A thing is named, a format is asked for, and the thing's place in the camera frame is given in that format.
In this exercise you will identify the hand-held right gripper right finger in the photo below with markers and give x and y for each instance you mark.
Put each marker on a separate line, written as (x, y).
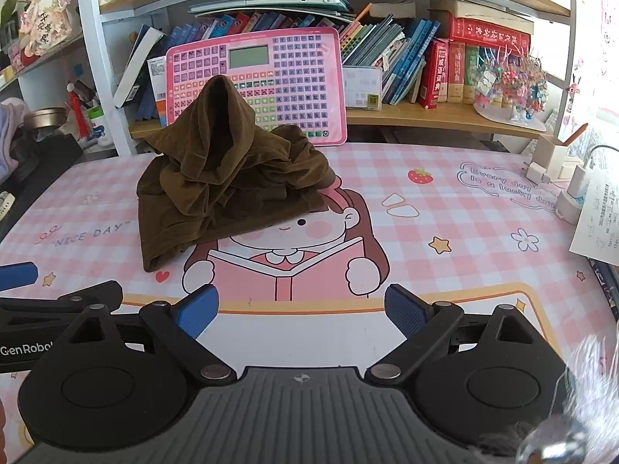
(406, 314)

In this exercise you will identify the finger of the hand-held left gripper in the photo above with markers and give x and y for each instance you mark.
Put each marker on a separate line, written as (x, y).
(17, 275)
(72, 299)

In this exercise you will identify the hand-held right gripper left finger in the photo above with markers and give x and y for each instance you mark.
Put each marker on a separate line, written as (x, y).
(198, 314)

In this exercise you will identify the brown garment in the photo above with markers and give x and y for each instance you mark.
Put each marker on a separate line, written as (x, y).
(217, 169)

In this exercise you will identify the pink checked cartoon desk mat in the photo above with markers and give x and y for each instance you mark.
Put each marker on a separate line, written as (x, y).
(435, 232)

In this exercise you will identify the black case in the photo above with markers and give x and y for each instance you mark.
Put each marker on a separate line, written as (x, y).
(43, 154)

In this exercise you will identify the pale pink cloth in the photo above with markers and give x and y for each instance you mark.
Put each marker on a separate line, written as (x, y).
(12, 116)

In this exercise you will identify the round metal tin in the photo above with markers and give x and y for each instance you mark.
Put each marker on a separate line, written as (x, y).
(46, 118)

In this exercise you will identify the white bottle with green lid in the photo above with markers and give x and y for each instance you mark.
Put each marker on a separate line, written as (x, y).
(100, 128)

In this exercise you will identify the red tassel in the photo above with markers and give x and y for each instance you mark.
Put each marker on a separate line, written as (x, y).
(77, 106)

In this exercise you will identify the white plug adapter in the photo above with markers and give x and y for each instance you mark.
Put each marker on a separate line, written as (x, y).
(536, 172)

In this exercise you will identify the white fluffy cloth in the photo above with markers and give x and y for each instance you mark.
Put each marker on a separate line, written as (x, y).
(595, 372)

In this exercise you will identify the white paper sheet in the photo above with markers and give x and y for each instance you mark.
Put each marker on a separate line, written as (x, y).
(599, 222)

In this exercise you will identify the white pen holder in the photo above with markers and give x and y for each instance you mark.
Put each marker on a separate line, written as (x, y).
(551, 154)

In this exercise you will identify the white charger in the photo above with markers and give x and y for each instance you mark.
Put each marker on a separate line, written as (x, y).
(578, 183)

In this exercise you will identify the clear plastic card box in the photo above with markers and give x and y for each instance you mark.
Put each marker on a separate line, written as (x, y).
(360, 87)

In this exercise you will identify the dark book with white pages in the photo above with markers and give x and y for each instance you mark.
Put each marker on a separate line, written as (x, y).
(138, 63)

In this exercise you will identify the red and cream dictionary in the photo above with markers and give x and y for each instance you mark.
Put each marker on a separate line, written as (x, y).
(456, 72)

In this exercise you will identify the pink learning tablet toy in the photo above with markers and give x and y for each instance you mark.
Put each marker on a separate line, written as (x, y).
(300, 87)

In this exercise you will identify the green dictionary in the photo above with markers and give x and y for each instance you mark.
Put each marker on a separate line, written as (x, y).
(470, 72)

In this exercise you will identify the charm display stand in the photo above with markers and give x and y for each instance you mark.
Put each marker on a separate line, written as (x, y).
(508, 82)

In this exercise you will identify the row of blue books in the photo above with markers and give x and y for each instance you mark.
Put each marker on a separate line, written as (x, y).
(406, 58)

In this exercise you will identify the thick red book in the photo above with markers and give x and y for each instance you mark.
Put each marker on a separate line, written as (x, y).
(488, 31)

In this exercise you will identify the row of colourful thin books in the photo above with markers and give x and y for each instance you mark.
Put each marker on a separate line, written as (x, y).
(271, 22)

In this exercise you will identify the thick white book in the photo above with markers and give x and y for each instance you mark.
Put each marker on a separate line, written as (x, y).
(464, 7)

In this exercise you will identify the wooden bookshelf with white frame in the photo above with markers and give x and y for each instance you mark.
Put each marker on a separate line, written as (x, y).
(411, 116)

